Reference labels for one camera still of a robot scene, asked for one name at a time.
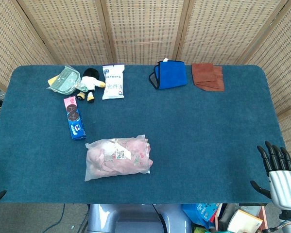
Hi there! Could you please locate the blue printed carton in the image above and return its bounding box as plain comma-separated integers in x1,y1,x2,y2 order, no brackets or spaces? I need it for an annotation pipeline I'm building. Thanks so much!
182,203,224,229

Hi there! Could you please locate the cream covered book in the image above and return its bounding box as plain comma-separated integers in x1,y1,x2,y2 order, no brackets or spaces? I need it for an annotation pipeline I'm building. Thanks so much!
227,209,264,233

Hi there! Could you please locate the blue floor cable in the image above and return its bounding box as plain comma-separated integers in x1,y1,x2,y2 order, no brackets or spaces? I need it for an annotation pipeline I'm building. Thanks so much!
41,203,66,233

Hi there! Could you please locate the thin right arm cable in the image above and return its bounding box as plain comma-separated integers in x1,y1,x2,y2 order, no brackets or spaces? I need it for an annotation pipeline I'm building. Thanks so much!
268,217,291,233

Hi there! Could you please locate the bamboo folding screen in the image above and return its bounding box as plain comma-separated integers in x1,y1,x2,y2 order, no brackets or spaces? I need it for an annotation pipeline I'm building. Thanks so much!
0,0,291,156

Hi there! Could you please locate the brown folded cloth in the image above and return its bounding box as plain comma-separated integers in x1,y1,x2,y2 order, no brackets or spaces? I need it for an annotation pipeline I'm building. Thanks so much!
191,63,225,92

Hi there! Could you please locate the blue and pink cookie box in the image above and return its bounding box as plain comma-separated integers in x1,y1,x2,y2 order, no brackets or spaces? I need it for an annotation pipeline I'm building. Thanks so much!
63,96,87,141

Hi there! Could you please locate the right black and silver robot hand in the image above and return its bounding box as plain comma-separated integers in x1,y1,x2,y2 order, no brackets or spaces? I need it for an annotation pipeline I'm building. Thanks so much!
250,140,291,211

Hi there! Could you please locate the frosted plastic zip bag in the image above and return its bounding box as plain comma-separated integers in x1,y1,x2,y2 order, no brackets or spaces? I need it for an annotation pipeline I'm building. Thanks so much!
84,134,154,182

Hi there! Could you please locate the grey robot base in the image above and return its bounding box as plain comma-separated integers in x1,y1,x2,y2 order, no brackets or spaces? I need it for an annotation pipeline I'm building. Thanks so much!
86,203,192,233

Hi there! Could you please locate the pink floral garment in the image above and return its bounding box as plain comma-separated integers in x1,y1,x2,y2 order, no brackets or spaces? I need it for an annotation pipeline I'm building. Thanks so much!
86,137,152,179

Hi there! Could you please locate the blue cloth with black trim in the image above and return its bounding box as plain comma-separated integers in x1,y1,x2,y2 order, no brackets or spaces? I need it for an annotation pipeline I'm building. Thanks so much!
148,59,188,90

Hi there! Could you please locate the yellow sponge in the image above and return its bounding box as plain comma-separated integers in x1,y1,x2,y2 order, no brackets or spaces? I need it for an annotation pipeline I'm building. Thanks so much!
47,75,60,86

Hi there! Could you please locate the green comb in clear wrapper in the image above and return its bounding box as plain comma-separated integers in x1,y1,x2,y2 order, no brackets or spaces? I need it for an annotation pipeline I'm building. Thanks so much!
46,65,82,95

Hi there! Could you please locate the plush doll with black hair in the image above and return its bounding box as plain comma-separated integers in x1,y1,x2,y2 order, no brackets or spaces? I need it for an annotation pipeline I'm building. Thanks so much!
76,68,106,103

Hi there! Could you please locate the white wet wipes pack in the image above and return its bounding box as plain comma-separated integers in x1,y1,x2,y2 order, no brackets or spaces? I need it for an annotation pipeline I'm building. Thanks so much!
102,64,125,100

